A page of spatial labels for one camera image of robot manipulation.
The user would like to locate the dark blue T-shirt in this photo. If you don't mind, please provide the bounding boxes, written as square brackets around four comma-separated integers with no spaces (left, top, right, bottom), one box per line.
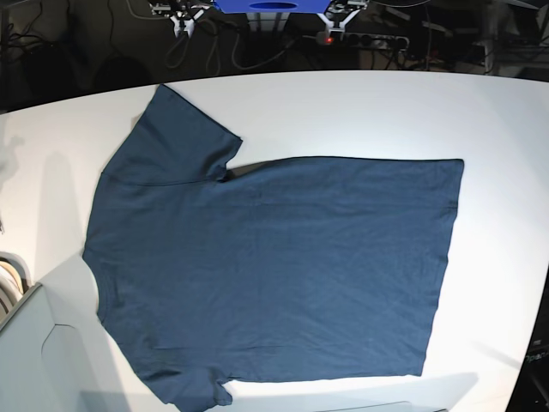
[83,86,464,411]

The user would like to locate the black power strip red light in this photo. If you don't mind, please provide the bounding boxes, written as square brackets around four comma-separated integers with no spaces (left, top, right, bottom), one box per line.
[315,32,409,52]

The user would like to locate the blue box with oval hole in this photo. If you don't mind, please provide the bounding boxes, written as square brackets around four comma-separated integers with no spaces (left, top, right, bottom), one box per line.
[215,0,330,14]

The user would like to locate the grey plastic bin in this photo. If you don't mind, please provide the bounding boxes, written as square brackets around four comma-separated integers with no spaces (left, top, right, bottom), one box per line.
[1,254,130,411]

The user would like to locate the grey looped cable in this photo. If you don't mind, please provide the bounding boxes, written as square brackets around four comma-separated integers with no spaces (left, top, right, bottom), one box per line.
[165,16,297,72]

